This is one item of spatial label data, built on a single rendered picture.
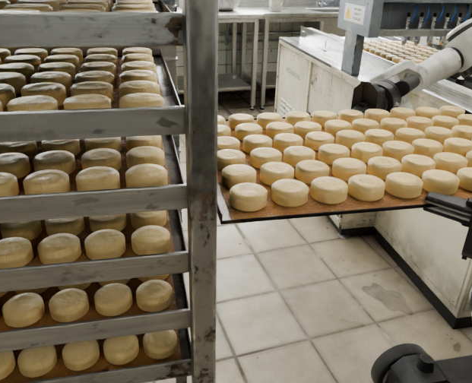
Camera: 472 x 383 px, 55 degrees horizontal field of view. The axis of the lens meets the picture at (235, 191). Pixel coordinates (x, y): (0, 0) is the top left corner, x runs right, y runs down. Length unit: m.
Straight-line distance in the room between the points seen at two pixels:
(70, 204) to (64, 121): 0.09
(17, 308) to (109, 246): 0.15
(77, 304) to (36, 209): 0.17
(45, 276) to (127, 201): 0.13
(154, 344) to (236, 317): 1.23
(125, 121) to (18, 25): 0.12
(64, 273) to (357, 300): 1.65
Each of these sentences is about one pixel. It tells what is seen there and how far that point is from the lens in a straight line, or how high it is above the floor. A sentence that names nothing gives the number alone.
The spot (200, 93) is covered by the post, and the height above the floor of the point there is 1.18.
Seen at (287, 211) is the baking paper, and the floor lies 1.00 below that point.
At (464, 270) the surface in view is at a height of 0.29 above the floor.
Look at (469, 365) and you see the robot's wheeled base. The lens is 1.71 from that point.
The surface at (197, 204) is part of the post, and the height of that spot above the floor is 1.06.
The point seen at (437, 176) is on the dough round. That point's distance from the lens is 0.71.
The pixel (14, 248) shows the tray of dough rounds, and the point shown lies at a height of 0.97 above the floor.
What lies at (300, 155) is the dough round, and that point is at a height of 1.02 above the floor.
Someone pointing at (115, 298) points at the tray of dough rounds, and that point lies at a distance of 0.65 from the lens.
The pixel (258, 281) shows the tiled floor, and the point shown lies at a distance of 2.10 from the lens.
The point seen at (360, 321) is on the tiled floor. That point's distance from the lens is 1.99.
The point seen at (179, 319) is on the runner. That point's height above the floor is 0.87.
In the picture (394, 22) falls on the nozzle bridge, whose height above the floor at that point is 1.07.
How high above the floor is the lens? 1.29
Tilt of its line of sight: 27 degrees down
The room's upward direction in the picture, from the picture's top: 2 degrees clockwise
